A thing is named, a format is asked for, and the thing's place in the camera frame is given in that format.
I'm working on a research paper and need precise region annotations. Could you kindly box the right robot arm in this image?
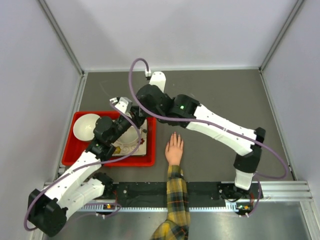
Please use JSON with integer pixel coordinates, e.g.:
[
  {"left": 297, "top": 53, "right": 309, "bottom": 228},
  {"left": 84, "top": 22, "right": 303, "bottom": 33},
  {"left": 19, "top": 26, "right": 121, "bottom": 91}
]
[{"left": 135, "top": 84, "right": 266, "bottom": 198}]

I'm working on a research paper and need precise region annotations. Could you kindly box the yellow plaid sleeve forearm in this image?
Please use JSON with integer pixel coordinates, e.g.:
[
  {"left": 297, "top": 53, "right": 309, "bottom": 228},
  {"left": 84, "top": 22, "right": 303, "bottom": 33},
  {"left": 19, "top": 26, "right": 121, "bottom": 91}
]
[{"left": 151, "top": 165, "right": 191, "bottom": 240}]

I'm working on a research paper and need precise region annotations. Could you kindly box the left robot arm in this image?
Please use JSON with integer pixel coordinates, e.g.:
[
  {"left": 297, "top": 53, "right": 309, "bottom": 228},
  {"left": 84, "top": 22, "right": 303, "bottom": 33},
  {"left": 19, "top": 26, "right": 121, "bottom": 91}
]
[{"left": 23, "top": 103, "right": 146, "bottom": 237}]

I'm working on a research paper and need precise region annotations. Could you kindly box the mannequin hand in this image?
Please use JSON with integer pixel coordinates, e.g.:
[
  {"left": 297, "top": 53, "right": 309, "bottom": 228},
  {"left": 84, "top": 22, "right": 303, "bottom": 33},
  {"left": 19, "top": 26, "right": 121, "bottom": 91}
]
[{"left": 164, "top": 132, "right": 184, "bottom": 166}]

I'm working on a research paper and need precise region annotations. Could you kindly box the cream cup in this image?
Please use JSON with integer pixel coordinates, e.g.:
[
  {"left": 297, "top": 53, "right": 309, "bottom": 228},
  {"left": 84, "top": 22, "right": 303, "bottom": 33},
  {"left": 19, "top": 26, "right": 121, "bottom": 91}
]
[{"left": 116, "top": 126, "right": 139, "bottom": 145}]

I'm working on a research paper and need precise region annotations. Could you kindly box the floral square plate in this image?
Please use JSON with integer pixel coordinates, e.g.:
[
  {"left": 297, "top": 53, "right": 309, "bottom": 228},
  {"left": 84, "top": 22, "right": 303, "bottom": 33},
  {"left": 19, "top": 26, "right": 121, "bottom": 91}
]
[{"left": 112, "top": 120, "right": 148, "bottom": 157}]

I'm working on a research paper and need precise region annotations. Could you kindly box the white bowl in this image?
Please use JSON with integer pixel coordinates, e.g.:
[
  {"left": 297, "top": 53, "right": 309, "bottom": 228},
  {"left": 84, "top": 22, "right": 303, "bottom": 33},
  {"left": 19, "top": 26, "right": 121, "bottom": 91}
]
[{"left": 73, "top": 113, "right": 100, "bottom": 142}]

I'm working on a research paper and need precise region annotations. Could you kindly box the red plastic tray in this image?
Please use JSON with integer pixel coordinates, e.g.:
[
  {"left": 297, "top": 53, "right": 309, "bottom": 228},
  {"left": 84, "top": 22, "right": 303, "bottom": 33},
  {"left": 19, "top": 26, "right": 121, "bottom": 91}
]
[{"left": 61, "top": 111, "right": 157, "bottom": 167}]

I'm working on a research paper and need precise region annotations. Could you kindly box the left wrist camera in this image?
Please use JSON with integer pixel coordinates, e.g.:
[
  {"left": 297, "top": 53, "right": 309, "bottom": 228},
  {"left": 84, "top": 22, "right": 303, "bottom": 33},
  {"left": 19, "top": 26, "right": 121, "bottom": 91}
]
[{"left": 109, "top": 97, "right": 133, "bottom": 117}]

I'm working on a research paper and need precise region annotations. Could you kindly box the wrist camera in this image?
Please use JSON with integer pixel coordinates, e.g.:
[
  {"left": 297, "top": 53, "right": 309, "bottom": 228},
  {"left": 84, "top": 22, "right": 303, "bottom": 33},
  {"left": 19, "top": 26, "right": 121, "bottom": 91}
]
[
  {"left": 144, "top": 69, "right": 166, "bottom": 93},
  {"left": 109, "top": 97, "right": 133, "bottom": 117}
]

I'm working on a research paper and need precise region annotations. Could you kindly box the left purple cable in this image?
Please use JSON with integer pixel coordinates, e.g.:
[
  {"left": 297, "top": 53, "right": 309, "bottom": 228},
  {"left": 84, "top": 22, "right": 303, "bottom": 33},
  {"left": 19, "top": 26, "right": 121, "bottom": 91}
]
[{"left": 23, "top": 99, "right": 142, "bottom": 231}]

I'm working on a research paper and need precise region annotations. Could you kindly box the purple cable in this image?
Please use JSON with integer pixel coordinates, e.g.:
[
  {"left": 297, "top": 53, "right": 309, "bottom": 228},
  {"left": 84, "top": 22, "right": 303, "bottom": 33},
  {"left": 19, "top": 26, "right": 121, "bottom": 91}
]
[
  {"left": 128, "top": 58, "right": 289, "bottom": 218},
  {"left": 23, "top": 99, "right": 142, "bottom": 231}
]

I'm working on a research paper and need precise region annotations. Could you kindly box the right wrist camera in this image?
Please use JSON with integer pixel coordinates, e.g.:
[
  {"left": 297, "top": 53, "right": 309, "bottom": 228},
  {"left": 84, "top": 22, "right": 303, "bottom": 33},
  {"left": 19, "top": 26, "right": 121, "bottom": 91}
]
[{"left": 144, "top": 69, "right": 166, "bottom": 93}]

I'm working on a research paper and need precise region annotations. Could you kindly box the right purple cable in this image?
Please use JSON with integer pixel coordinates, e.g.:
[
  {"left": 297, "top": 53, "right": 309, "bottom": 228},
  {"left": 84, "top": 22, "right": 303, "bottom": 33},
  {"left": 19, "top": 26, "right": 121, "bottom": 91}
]
[{"left": 128, "top": 58, "right": 289, "bottom": 218}]

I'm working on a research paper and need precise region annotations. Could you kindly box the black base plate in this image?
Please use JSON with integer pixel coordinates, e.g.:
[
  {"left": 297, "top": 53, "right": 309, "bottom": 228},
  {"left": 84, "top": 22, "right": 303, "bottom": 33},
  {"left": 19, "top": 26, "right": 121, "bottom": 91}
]
[{"left": 97, "top": 181, "right": 259, "bottom": 208}]

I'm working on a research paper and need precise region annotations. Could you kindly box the aluminium frame rail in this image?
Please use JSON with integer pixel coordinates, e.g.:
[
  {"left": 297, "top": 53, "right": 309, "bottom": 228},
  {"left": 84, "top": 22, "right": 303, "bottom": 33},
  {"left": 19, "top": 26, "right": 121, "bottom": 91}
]
[{"left": 39, "top": 180, "right": 314, "bottom": 213}]

